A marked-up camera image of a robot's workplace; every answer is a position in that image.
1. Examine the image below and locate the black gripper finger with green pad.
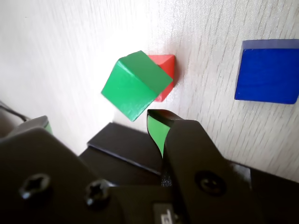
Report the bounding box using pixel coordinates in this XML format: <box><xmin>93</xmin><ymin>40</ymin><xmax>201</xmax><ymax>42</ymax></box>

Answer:
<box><xmin>146</xmin><ymin>109</ymin><xmax>253</xmax><ymax>224</ymax></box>

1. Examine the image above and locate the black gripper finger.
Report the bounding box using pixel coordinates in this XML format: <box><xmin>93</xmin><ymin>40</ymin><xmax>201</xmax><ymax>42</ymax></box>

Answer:
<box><xmin>0</xmin><ymin>115</ymin><xmax>112</xmax><ymax>224</ymax></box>

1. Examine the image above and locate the green cube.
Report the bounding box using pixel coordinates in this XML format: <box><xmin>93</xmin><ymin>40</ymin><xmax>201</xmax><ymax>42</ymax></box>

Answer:
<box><xmin>100</xmin><ymin>50</ymin><xmax>174</xmax><ymax>123</ymax></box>

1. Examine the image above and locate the red cube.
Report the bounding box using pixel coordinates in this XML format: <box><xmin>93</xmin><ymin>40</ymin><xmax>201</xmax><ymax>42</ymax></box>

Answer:
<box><xmin>147</xmin><ymin>54</ymin><xmax>176</xmax><ymax>103</ymax></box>

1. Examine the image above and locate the blue cube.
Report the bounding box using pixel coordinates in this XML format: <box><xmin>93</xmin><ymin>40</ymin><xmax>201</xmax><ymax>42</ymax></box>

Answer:
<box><xmin>234</xmin><ymin>39</ymin><xmax>299</xmax><ymax>105</ymax></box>

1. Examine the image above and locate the black power cable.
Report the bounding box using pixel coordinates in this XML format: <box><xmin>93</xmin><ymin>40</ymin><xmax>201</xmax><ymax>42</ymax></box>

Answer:
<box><xmin>0</xmin><ymin>104</ymin><xmax>28</xmax><ymax>123</ymax></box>

